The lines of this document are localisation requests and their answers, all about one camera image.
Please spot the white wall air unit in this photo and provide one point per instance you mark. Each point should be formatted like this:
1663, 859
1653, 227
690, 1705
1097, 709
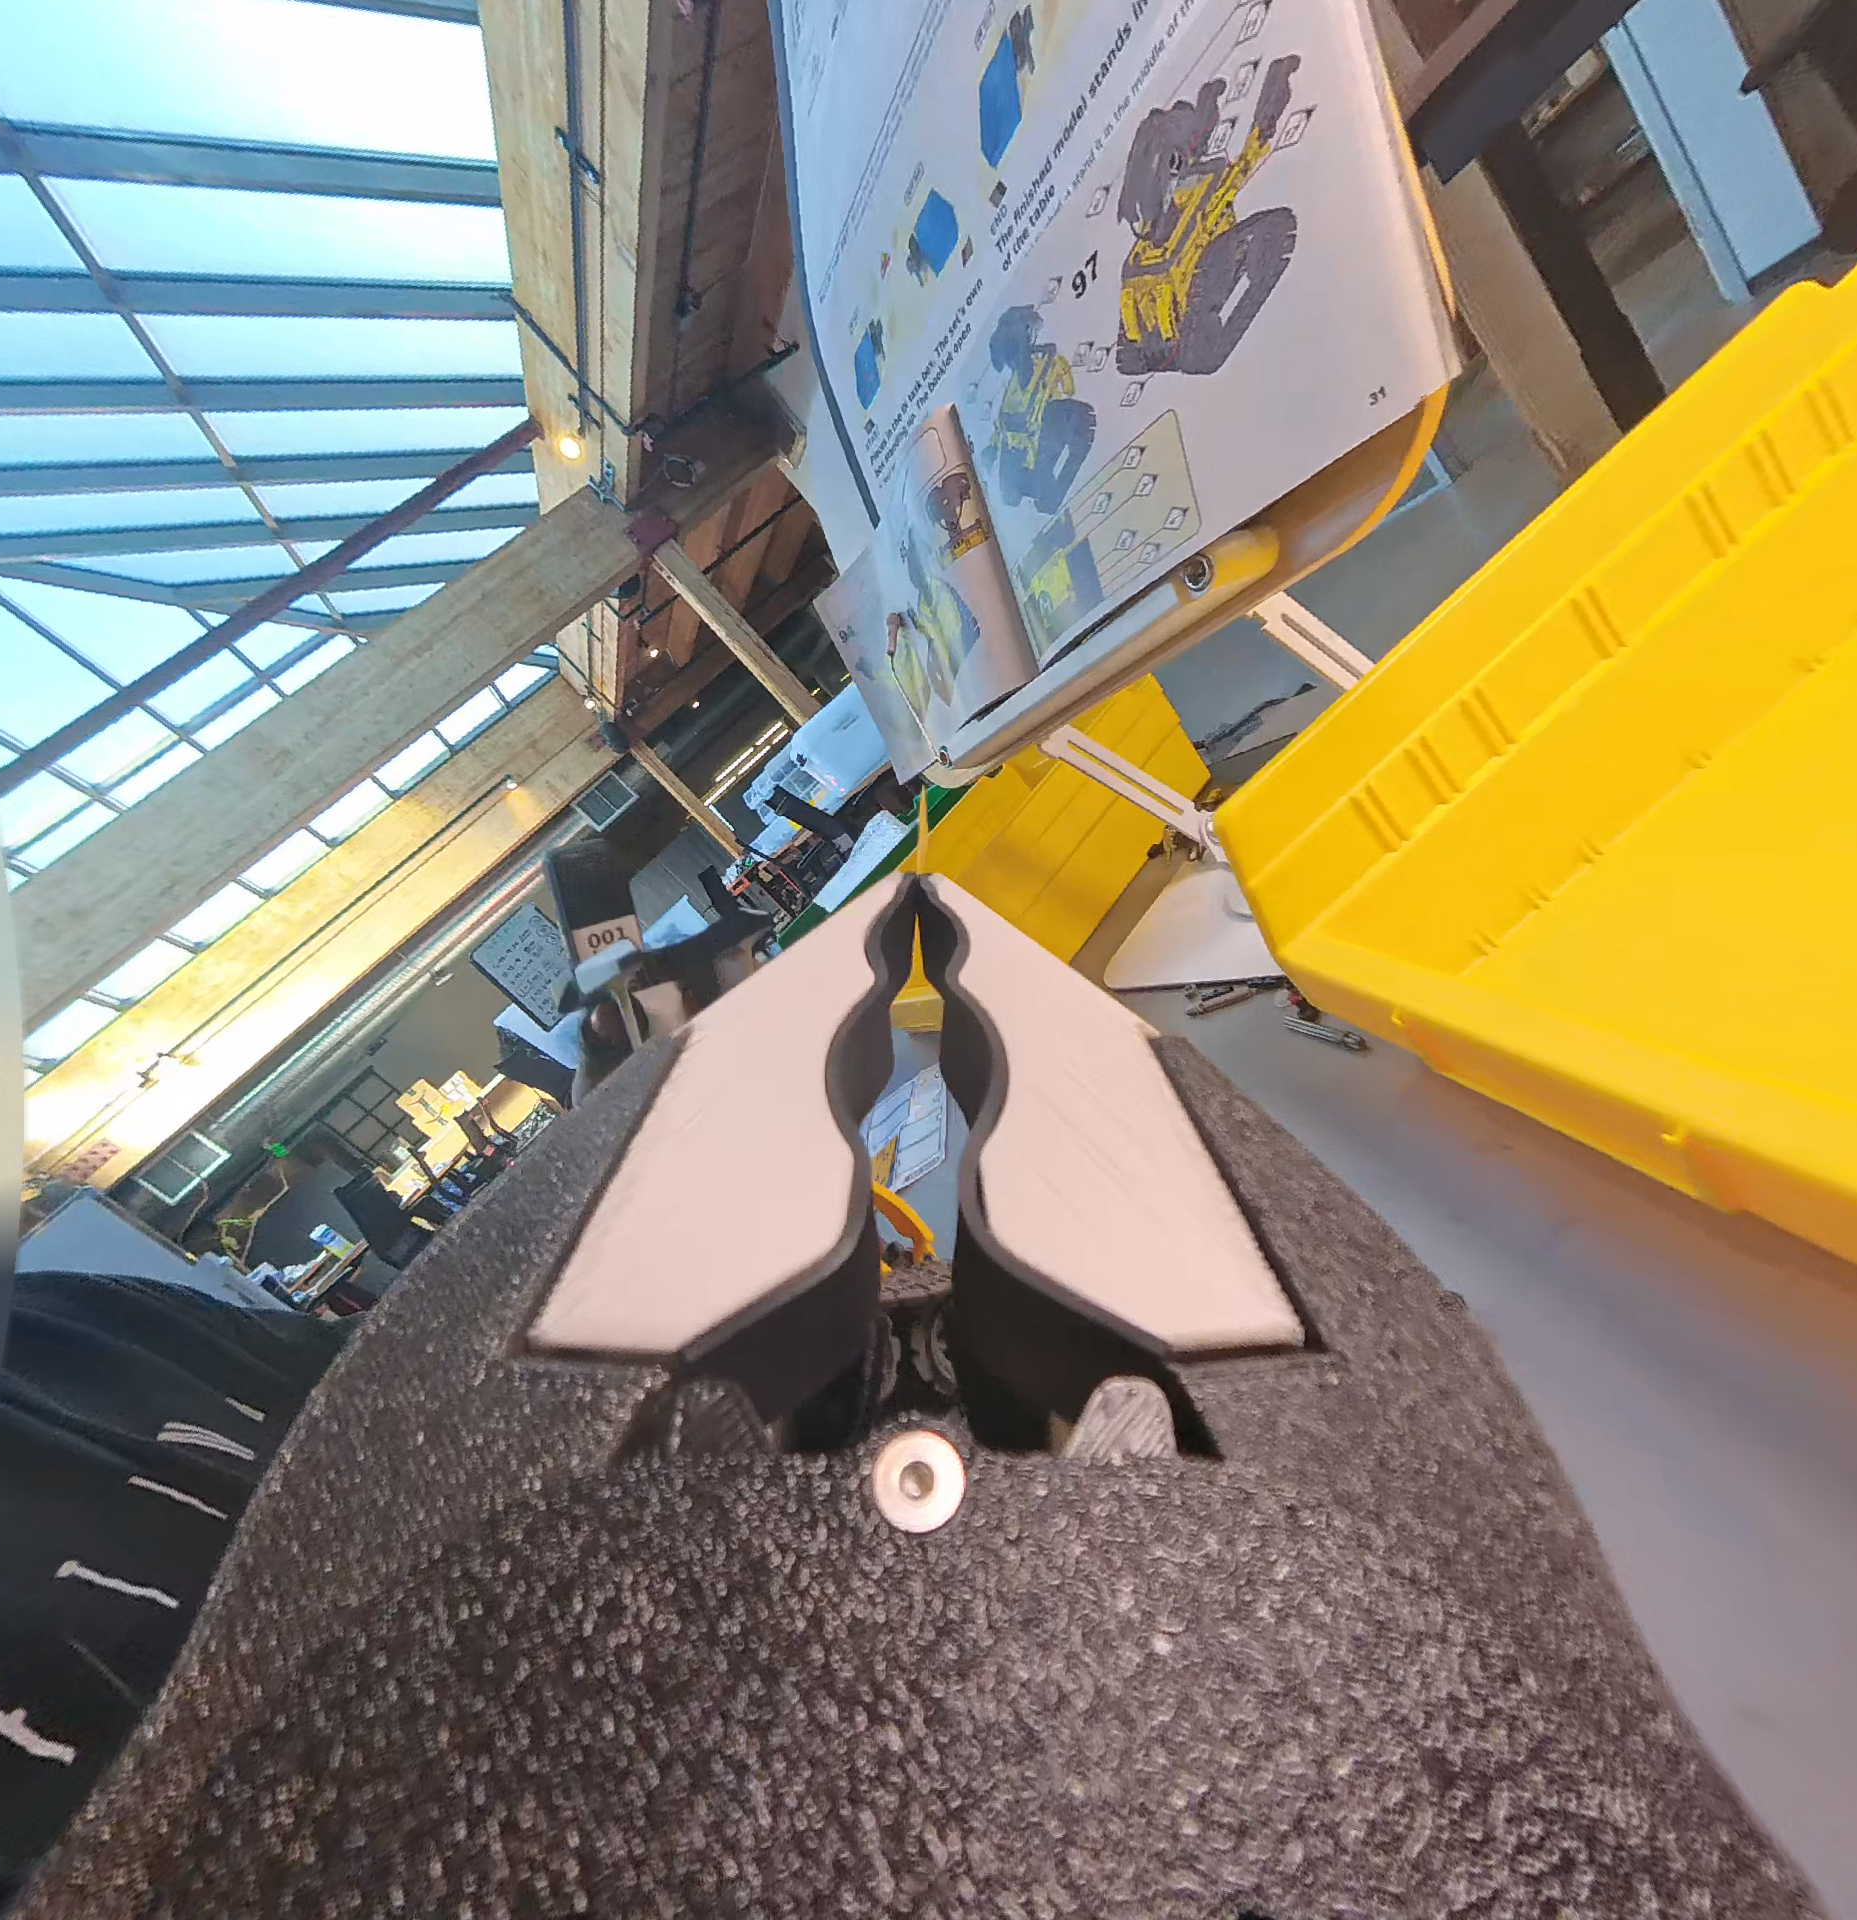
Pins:
603, 805

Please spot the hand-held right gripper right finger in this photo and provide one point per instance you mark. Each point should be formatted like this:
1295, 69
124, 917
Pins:
1121, 1202

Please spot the grey brick axle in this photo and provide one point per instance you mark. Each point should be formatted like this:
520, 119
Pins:
1327, 1032

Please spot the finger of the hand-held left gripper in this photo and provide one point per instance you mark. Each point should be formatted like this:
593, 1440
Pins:
603, 983
657, 1007

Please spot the sticker sheet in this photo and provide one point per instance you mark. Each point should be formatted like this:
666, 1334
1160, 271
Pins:
912, 1124

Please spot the yellow grey brick robot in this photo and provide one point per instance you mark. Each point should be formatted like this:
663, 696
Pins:
901, 1215

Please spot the pile of small brick pieces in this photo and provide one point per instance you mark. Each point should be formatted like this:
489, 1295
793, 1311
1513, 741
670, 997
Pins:
1234, 993

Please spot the yellow plastic bin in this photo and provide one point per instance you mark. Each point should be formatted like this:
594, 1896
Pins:
1066, 840
1622, 752

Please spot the translucent storage box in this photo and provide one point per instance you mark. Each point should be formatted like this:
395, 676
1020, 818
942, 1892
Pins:
837, 741

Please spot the instruction booklet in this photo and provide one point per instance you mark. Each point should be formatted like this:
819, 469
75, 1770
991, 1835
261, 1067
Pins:
1169, 148

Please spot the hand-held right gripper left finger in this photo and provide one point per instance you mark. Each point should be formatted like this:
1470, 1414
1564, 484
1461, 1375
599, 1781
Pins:
705, 1202

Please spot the white sign board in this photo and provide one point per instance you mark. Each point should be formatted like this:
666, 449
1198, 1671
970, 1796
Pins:
521, 961

